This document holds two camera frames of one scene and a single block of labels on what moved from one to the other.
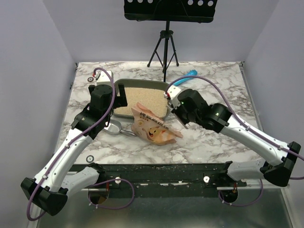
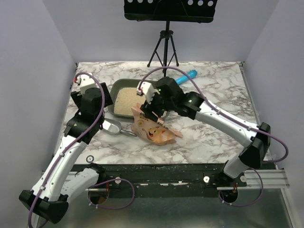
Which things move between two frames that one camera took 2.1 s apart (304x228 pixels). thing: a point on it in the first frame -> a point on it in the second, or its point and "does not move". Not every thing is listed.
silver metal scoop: (115, 128) does not move
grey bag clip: (179, 119) -> (160, 120)
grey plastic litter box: (134, 83) does not move
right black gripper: (178, 114) -> (154, 110)
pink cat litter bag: (148, 127) does not move
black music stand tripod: (197, 11) does not move
